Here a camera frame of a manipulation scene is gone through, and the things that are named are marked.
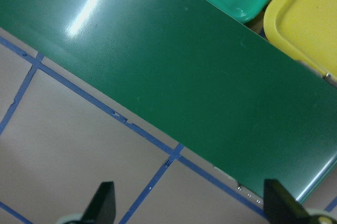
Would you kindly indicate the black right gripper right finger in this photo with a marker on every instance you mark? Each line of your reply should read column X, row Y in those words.
column 279, row 205

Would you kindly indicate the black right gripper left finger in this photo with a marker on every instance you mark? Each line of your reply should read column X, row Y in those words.
column 102, row 207

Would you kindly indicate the green conveyor belt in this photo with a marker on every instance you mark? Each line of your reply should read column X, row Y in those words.
column 199, row 76

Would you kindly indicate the yellow plastic tray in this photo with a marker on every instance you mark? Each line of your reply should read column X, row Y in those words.
column 306, row 31

